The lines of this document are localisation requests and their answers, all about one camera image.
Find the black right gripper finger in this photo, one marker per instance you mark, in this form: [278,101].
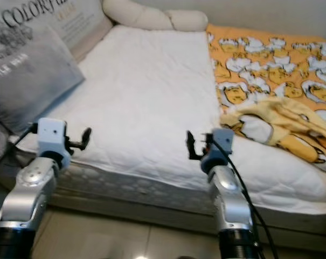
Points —
[191,144]

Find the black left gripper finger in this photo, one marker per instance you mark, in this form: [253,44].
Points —
[86,137]

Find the grey little bear pillow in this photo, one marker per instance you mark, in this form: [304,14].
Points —
[33,81]

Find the yellow cartoon blanket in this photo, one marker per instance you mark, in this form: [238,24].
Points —
[286,121]

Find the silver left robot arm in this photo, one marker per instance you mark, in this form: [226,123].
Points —
[30,194]

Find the grey patterned mattress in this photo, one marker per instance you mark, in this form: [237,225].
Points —
[130,186]

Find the white quilted mattress pad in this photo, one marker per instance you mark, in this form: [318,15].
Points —
[152,81]

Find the orange cartoon bed sheet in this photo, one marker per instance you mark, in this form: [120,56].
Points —
[270,59]

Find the printed colorful world headboard cushion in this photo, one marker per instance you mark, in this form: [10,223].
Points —
[76,21]

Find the beige knotted bolster pillow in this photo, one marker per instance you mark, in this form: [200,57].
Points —
[141,15]

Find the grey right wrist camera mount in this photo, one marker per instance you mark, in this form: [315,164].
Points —
[221,145]

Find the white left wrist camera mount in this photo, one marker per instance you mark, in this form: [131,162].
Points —
[52,135]

